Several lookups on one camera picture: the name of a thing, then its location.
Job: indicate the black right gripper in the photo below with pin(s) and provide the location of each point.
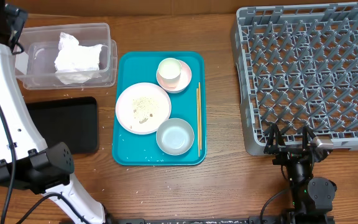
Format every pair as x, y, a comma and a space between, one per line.
288, 154

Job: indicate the grey bowl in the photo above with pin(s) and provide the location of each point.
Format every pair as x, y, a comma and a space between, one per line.
175, 136

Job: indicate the pale green cup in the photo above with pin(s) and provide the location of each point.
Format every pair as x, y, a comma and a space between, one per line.
169, 70

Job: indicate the white napkin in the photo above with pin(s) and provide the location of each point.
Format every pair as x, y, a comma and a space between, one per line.
76, 63

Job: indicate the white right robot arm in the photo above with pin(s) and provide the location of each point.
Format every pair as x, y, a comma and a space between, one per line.
312, 197

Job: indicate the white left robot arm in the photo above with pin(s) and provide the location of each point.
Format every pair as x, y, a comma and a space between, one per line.
26, 162

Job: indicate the grey dishwasher rack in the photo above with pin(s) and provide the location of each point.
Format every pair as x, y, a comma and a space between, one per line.
297, 66

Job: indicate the clear plastic waste bin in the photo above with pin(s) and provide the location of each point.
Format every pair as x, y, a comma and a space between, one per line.
36, 69

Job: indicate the left wooden chopstick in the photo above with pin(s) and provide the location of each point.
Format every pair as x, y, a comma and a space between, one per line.
197, 124

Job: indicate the wooden chopstick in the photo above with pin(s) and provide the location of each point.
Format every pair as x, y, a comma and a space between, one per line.
199, 86
197, 124

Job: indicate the right wooden chopstick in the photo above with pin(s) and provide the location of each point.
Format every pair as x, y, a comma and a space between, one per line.
199, 86

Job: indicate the small pink saucer plate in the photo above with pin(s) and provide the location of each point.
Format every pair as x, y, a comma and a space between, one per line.
185, 79

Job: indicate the large pink dirty plate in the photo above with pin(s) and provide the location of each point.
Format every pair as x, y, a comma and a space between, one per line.
142, 108

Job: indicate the black tray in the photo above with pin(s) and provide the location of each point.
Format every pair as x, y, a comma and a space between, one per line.
73, 121

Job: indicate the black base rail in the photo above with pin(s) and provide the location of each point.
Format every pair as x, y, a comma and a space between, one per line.
249, 220

